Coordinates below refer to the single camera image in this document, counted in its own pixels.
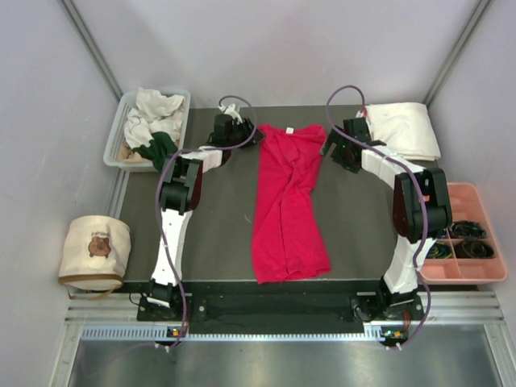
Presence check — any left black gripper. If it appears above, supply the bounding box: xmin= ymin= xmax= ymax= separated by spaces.
xmin=227 ymin=117 xmax=264 ymax=149

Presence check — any red t-shirt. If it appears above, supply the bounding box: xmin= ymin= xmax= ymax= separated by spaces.
xmin=251 ymin=124 xmax=331 ymax=284

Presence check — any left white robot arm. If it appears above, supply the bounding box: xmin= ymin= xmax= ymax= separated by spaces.
xmin=146 ymin=104 xmax=264 ymax=320

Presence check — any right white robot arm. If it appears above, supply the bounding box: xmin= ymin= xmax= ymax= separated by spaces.
xmin=320 ymin=118 xmax=452 ymax=319

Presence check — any folded cream t-shirt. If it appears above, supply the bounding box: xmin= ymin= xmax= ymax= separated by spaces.
xmin=365 ymin=102 xmax=441 ymax=161

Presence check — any dark green shirt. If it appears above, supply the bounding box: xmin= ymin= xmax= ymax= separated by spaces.
xmin=133 ymin=131 xmax=178 ymax=172

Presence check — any cream crumpled shirt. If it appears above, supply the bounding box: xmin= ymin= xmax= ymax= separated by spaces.
xmin=135 ymin=88 xmax=185 ymax=121

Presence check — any white printed crumpled shirt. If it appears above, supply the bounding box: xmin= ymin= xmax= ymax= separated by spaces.
xmin=123 ymin=108 xmax=185 ymax=149

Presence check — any tan shirt in basket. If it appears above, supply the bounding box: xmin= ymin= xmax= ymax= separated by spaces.
xmin=118 ymin=144 xmax=151 ymax=164

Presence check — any white plastic laundry basket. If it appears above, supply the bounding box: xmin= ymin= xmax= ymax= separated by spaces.
xmin=103 ymin=87 xmax=191 ymax=173

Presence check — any pink divided plastic tray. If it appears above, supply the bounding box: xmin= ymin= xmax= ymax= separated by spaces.
xmin=421 ymin=183 xmax=507 ymax=285

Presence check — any dark rolled item front-left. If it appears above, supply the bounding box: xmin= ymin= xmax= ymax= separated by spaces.
xmin=426 ymin=241 xmax=453 ymax=260

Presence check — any dark rolled item back-right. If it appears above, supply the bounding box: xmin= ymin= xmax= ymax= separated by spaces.
xmin=448 ymin=220 xmax=487 ymax=239

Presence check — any dark rolled item front-right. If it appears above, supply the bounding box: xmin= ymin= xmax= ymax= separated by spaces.
xmin=456 ymin=239 xmax=494 ymax=259

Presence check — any cream fabric bear bag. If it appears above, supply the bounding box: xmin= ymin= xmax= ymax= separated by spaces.
xmin=58 ymin=215 xmax=131 ymax=301

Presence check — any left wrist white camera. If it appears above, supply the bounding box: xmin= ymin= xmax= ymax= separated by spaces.
xmin=218 ymin=103 xmax=243 ymax=123

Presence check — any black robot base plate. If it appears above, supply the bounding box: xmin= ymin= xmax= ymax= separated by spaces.
xmin=137 ymin=280 xmax=423 ymax=334

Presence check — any grey slotted cable duct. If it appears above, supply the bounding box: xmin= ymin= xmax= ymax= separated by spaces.
xmin=81 ymin=325 xmax=385 ymax=342

